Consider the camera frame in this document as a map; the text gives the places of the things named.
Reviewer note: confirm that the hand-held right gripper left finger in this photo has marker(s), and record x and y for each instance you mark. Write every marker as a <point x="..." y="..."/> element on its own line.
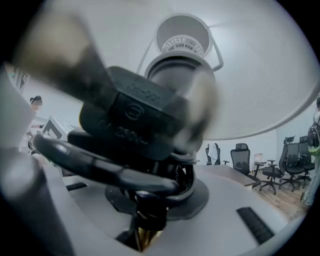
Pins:
<point x="90" y="205"/>

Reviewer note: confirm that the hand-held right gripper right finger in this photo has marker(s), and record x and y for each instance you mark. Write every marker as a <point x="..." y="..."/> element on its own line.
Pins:
<point x="212" y="232"/>

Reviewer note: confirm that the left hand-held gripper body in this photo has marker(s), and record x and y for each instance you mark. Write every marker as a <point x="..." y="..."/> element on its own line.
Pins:
<point x="60" y="123"/>

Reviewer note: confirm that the white table lamp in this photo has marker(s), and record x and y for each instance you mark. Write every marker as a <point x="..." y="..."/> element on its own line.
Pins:
<point x="250" y="75"/>

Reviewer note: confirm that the black mesh office chair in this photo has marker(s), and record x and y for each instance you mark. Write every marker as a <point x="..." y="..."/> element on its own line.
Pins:
<point x="296" y="168"/>
<point x="271" y="171"/>
<point x="240" y="156"/>
<point x="208" y="155"/>

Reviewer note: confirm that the white garment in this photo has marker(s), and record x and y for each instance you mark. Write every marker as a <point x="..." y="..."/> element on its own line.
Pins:
<point x="214" y="150"/>

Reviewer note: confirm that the black backpack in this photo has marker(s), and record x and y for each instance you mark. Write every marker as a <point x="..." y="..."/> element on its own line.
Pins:
<point x="313" y="136"/>

